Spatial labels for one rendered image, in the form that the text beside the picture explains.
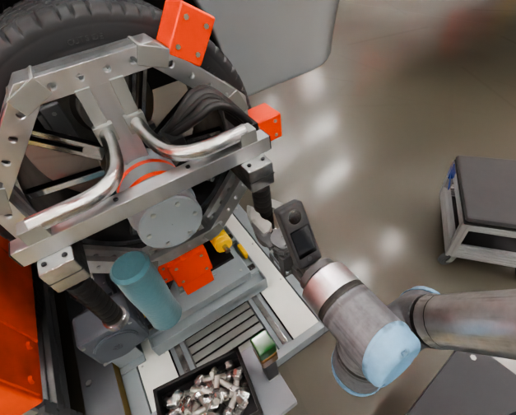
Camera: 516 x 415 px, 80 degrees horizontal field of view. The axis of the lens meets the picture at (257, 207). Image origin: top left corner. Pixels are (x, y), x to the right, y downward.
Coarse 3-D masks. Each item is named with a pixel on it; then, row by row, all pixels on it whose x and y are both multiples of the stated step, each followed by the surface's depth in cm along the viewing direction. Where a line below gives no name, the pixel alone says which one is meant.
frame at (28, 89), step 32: (64, 64) 49; (96, 64) 50; (128, 64) 53; (160, 64) 55; (192, 64) 58; (32, 96) 48; (0, 128) 48; (32, 128) 51; (0, 160) 51; (0, 192) 53; (224, 192) 88; (0, 224) 57; (224, 224) 90; (96, 256) 75; (160, 256) 84
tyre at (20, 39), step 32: (32, 0) 60; (64, 0) 55; (96, 0) 55; (128, 0) 60; (0, 32) 51; (32, 32) 50; (64, 32) 52; (96, 32) 54; (128, 32) 57; (0, 64) 50; (32, 64) 52; (224, 64) 70; (0, 96) 53
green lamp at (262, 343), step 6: (264, 330) 63; (258, 336) 62; (264, 336) 62; (270, 336) 62; (252, 342) 61; (258, 342) 61; (264, 342) 61; (270, 342) 61; (258, 348) 60; (264, 348) 60; (270, 348) 60; (276, 348) 62; (258, 354) 60; (264, 354) 60; (270, 354) 62
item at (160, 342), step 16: (240, 256) 138; (256, 272) 130; (240, 288) 127; (256, 288) 127; (208, 304) 124; (224, 304) 121; (240, 304) 128; (192, 320) 120; (208, 320) 122; (160, 336) 117; (176, 336) 116; (160, 352) 117
